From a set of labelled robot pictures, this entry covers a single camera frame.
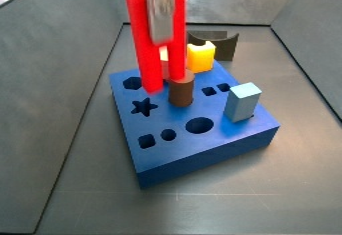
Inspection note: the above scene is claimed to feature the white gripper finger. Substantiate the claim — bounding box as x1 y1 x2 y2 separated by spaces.
131 0 179 46

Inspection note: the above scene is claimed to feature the red square-circle object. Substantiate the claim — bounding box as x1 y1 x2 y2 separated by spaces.
126 0 186 94

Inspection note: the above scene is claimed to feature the blue shape-sorter fixture block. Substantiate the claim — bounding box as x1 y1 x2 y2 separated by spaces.
110 64 279 188

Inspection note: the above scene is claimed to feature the pink pentagon block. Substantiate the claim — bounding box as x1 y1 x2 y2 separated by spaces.
159 46 170 80

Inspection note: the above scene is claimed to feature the yellow notched block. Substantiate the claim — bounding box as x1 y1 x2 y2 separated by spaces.
187 41 217 73

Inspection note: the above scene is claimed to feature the black curved stand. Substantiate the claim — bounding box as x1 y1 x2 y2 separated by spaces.
187 30 239 61

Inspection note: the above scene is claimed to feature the brown cylinder block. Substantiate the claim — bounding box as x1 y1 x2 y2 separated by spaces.
169 70 195 107

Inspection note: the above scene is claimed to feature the light blue rectangular block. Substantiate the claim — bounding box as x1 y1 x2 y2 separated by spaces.
225 82 262 122

